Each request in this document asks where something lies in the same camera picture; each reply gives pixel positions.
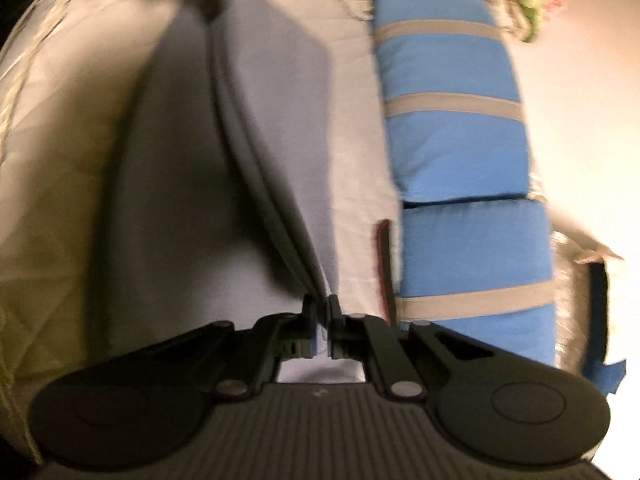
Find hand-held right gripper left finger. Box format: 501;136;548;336
150;294;321;401

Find grey pants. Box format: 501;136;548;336
90;0;401;386

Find black strap with red edge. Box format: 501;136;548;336
372;219;401;326

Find blue grey-striped pillow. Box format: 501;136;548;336
372;0;558;366

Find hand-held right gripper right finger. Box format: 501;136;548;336
327;294;501;402

